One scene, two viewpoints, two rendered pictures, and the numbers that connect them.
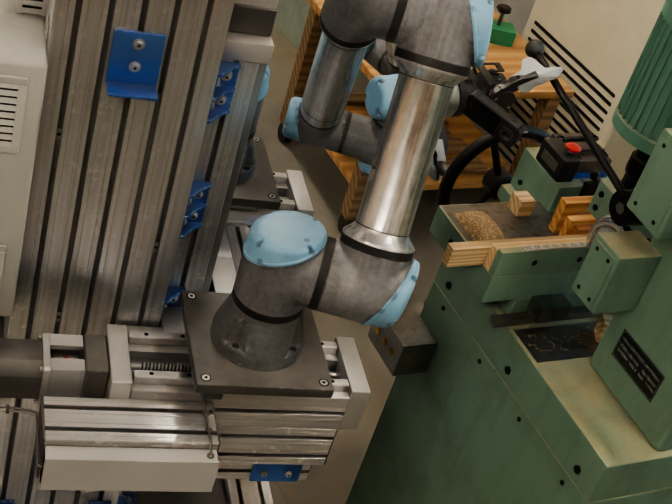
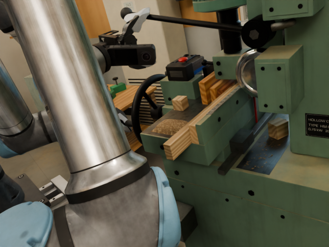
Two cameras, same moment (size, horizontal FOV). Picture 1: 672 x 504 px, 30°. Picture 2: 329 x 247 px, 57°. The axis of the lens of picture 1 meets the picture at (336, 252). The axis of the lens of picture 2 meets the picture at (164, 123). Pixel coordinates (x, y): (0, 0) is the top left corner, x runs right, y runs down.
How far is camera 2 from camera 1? 1.51 m
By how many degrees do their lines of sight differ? 14
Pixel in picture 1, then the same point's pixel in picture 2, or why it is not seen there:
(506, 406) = (266, 214)
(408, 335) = not seen: hidden behind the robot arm
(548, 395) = (296, 189)
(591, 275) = (271, 90)
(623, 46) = (160, 62)
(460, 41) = not seen: outside the picture
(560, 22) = (135, 72)
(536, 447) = (311, 226)
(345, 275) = (95, 237)
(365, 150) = not seen: hidden behind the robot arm
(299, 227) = (12, 225)
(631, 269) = (295, 64)
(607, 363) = (306, 143)
